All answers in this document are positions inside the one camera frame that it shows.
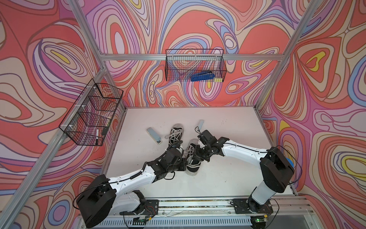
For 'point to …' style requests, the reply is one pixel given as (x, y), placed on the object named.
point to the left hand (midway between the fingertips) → (190, 164)
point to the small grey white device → (201, 123)
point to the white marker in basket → (97, 136)
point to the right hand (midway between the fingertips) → (193, 161)
